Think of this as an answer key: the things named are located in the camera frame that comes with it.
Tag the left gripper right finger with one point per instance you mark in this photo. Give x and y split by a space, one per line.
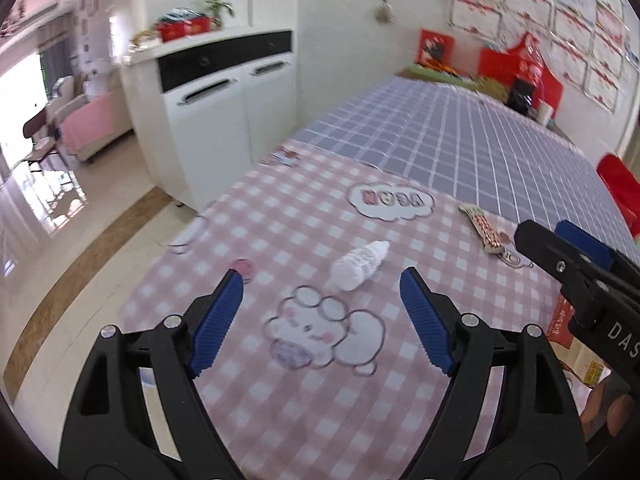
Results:
536 433

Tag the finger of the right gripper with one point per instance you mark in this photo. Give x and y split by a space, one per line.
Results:
608 258
560 259

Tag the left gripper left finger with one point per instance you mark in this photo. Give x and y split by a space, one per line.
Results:
108 433

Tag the red brown cardboard box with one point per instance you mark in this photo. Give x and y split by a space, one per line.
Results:
574 356

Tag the snack wrapper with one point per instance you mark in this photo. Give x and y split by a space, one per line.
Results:
490 238

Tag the pink and purple checkered tablecloth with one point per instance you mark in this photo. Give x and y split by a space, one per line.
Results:
314 383

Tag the cola bottle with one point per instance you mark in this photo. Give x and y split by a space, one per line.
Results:
528 68

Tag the red paper bag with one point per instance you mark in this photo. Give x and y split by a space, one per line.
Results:
498 65

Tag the small white plastic bottle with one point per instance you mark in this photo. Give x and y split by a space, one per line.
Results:
353 269

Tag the pink blanket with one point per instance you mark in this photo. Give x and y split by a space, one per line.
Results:
89 129

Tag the dark wooden chair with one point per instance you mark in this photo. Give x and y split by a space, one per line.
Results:
38 131

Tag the white sideboard cabinet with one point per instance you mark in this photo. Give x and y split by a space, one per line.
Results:
206 112

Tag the beige sofa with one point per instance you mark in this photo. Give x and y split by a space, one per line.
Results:
93 86

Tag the red gift box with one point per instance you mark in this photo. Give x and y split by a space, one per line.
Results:
173 30

